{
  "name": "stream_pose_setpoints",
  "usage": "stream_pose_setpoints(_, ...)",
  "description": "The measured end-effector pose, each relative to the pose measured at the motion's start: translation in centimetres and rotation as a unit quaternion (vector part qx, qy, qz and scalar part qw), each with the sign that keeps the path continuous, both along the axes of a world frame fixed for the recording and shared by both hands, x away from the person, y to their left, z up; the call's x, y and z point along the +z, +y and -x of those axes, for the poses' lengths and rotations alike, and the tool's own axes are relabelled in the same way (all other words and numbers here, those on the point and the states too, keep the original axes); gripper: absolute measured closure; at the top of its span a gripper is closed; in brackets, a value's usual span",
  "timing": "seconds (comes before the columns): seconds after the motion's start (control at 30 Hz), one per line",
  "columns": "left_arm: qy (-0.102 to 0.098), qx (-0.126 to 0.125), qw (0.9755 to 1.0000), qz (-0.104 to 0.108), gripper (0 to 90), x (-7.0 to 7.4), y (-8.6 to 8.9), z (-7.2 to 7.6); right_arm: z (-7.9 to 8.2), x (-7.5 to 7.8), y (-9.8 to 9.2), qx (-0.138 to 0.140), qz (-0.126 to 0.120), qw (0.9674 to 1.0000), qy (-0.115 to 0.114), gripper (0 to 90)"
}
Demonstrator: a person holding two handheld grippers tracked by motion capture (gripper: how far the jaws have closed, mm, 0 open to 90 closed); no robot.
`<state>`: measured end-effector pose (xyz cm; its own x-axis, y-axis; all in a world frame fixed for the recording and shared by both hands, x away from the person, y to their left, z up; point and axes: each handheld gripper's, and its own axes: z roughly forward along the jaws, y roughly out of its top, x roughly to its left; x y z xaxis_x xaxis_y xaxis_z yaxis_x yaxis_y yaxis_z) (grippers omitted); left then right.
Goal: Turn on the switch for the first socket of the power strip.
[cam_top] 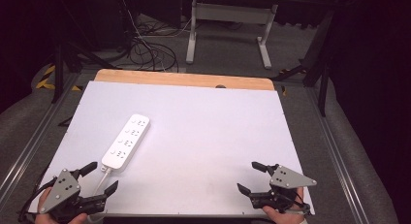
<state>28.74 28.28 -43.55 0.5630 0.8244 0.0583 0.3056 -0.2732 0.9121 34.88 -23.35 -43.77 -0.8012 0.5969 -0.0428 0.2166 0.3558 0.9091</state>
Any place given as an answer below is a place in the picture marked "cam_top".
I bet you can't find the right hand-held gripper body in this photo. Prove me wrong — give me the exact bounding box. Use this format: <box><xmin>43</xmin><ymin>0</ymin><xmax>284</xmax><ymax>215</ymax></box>
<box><xmin>249</xmin><ymin>164</ymin><xmax>318</xmax><ymax>214</ymax></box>

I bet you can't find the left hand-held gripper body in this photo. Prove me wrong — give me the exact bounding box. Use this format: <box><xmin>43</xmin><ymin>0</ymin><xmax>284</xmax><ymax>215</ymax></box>
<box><xmin>38</xmin><ymin>168</ymin><xmax>108</xmax><ymax>223</ymax></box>

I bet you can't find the person's left hand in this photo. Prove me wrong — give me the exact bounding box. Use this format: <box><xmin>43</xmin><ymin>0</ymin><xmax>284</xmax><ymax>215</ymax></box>
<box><xmin>34</xmin><ymin>188</ymin><xmax>88</xmax><ymax>224</ymax></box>

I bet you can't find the person's right hand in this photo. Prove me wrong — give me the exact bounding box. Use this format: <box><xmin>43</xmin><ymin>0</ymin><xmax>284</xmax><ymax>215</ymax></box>
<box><xmin>262</xmin><ymin>187</ymin><xmax>306</xmax><ymax>224</ymax></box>

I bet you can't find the white power strip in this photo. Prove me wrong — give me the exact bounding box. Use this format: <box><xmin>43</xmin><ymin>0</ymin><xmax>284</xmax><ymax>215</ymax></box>
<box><xmin>101</xmin><ymin>113</ymin><xmax>151</xmax><ymax>172</ymax></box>

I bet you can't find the white table board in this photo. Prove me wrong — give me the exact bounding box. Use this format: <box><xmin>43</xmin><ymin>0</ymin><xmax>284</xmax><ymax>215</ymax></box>
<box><xmin>28</xmin><ymin>80</ymin><xmax>316</xmax><ymax>217</ymax></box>

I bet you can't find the yellow black hazard tape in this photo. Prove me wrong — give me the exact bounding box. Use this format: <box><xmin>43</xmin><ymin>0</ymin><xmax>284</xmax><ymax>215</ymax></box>
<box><xmin>35</xmin><ymin>64</ymin><xmax>82</xmax><ymax>92</ymax></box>

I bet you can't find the black metal stand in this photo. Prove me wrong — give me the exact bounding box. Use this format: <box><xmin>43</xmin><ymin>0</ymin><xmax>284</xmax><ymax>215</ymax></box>
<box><xmin>270</xmin><ymin>9</ymin><xmax>335</xmax><ymax>117</ymax></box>
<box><xmin>50</xmin><ymin>39</ymin><xmax>121</xmax><ymax>104</ymax></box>

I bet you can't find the white power strip cable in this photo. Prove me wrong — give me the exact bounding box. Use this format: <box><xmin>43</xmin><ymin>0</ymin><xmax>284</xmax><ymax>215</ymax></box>
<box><xmin>86</xmin><ymin>167</ymin><xmax>112</xmax><ymax>224</ymax></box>

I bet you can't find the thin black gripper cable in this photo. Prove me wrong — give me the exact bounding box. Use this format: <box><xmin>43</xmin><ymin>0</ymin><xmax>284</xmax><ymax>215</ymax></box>
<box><xmin>284</xmin><ymin>198</ymin><xmax>313</xmax><ymax>217</ymax></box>

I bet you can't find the aluminium floor rail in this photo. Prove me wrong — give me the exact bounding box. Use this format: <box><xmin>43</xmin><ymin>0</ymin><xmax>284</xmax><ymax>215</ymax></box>
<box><xmin>304</xmin><ymin>86</ymin><xmax>370</xmax><ymax>224</ymax></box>
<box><xmin>0</xmin><ymin>72</ymin><xmax>81</xmax><ymax>203</ymax></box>

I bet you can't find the tangle of black floor cables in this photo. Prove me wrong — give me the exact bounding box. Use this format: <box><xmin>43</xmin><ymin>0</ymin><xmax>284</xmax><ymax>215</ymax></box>
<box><xmin>127</xmin><ymin>21</ymin><xmax>179</xmax><ymax>73</ymax></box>

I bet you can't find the white floor cable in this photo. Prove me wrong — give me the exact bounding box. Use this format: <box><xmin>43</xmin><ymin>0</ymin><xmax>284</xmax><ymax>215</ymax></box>
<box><xmin>119</xmin><ymin>0</ymin><xmax>195</xmax><ymax>38</ymax></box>

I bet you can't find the white metal desk frame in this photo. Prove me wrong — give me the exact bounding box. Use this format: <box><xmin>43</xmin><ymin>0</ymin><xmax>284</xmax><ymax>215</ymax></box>
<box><xmin>185</xmin><ymin>0</ymin><xmax>279</xmax><ymax>70</ymax></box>

